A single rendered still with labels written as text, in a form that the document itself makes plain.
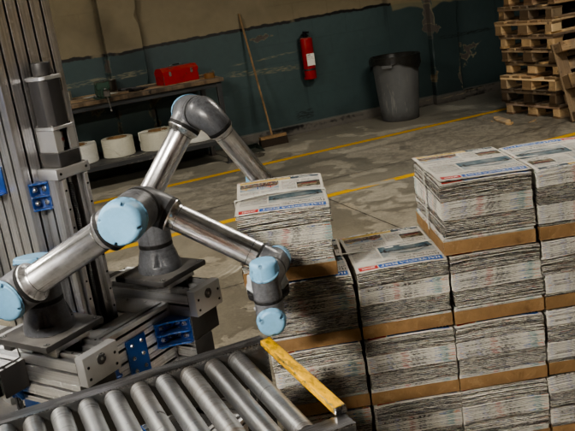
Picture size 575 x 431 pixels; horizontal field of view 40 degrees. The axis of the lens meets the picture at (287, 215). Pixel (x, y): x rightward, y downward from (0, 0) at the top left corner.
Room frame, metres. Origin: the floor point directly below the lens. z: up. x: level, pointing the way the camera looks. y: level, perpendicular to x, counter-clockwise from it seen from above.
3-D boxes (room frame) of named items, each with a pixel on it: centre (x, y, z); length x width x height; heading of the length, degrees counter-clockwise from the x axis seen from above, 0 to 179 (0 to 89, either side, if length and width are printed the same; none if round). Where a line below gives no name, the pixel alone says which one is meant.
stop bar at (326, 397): (1.72, 0.02, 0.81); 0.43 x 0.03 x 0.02; 21
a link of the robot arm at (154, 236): (2.63, 0.47, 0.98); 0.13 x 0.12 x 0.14; 27
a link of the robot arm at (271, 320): (1.93, 0.08, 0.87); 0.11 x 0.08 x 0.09; 1
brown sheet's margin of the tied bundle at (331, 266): (2.34, 0.02, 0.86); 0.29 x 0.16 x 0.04; 90
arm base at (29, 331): (2.22, 0.75, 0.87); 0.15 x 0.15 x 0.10
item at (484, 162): (2.49, -0.60, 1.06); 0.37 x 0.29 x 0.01; 2
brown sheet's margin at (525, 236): (2.48, -0.59, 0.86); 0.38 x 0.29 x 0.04; 2
